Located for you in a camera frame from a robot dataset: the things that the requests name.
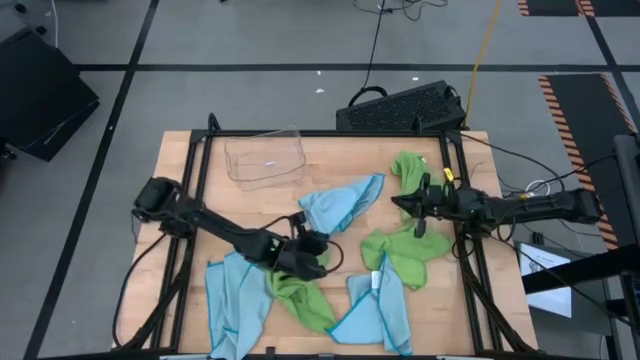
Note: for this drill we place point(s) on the black metal beam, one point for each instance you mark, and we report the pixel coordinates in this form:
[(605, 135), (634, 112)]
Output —
[(575, 272)]

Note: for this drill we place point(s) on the clear plastic bin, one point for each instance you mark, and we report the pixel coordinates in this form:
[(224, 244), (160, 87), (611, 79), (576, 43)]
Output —
[(265, 165)]

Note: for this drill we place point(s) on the white paper sheet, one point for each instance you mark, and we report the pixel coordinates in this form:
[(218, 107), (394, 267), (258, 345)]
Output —
[(550, 300)]

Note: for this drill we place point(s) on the small black power adapter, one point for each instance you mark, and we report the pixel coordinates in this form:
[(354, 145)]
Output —
[(538, 238)]

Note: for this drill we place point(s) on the black caster wheel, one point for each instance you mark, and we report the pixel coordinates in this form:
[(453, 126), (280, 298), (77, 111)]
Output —
[(20, 8)]

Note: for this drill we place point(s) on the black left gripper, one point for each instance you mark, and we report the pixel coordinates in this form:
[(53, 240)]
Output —
[(305, 260)]

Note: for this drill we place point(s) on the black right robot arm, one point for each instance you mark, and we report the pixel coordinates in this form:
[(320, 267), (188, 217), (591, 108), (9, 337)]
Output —
[(540, 206)]

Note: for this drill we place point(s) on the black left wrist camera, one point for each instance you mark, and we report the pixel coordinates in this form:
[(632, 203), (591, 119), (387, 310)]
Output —
[(299, 220)]

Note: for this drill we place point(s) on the blue microfiber towel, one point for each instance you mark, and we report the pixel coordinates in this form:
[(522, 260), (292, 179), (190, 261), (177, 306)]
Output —
[(235, 310), (375, 320), (340, 205)]

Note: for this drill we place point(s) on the black cart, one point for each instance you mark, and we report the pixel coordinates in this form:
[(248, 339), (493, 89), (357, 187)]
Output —
[(40, 100)]

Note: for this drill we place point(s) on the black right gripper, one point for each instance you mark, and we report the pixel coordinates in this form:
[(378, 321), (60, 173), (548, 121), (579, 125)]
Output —
[(440, 205)]

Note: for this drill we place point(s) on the black perforated computer case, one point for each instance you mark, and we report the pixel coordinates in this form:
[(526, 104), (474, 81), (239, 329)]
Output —
[(400, 107)]

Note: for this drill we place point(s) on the hazard-striped black floor mat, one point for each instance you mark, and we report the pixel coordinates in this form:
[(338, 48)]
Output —
[(550, 6), (615, 6), (585, 130)]

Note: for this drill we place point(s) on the green microfiber towel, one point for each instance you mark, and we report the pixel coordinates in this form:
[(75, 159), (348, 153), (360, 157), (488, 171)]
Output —
[(405, 255), (300, 300), (410, 167)]

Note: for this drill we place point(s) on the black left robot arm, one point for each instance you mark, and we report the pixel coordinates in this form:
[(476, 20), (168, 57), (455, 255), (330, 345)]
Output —
[(215, 227)]

